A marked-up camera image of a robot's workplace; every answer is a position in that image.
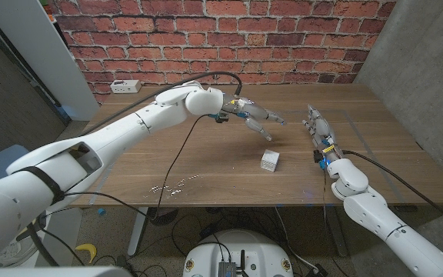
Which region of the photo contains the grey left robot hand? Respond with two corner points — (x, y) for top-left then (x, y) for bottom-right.
(221, 95), (286, 142)

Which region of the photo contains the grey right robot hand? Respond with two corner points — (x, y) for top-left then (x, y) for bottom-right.
(301, 104), (345, 167)

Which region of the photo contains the white cube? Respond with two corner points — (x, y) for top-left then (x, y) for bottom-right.
(260, 149), (281, 172)

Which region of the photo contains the clear cellophane sheet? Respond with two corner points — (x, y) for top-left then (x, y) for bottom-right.
(142, 173), (202, 200)

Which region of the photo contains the red brick print backdrop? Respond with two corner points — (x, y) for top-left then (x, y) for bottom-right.
(48, 0), (398, 105)

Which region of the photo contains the grey table leg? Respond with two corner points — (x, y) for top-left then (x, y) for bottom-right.
(321, 206), (349, 258)

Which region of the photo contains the white power strip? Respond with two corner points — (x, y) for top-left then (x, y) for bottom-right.
(109, 79), (142, 95)

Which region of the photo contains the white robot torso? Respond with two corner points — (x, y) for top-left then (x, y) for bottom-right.
(182, 229), (295, 277)

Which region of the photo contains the black power adapter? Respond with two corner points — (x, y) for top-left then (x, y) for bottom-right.
(305, 263), (328, 277)

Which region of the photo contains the small grey electronics box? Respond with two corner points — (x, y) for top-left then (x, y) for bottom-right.
(218, 261), (238, 277)

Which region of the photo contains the white table leg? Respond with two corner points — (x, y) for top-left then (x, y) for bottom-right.
(127, 207), (149, 257)

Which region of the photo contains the yellow banana toy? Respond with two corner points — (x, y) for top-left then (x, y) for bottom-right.
(75, 243), (98, 265)

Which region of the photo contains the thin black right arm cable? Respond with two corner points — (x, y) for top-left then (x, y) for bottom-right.
(322, 168), (328, 229)

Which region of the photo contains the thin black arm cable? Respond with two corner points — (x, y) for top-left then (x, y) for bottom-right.
(322, 168), (328, 229)
(62, 113), (211, 222)

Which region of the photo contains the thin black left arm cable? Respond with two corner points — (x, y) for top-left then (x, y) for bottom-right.
(62, 113), (211, 222)

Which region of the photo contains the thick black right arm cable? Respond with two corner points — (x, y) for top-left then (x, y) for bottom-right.
(342, 149), (443, 232)

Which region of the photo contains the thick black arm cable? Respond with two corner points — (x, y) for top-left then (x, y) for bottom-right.
(78, 71), (244, 138)
(342, 149), (443, 232)

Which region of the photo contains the white floor cable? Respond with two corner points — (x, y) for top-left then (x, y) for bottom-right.
(274, 206), (321, 272)

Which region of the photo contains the black coiled cable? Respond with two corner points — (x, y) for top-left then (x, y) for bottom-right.
(147, 207), (179, 227)

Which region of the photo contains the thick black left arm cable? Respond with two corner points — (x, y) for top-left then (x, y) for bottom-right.
(78, 71), (244, 138)

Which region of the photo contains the white wall panel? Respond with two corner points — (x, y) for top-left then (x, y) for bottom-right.
(0, 0), (99, 122)

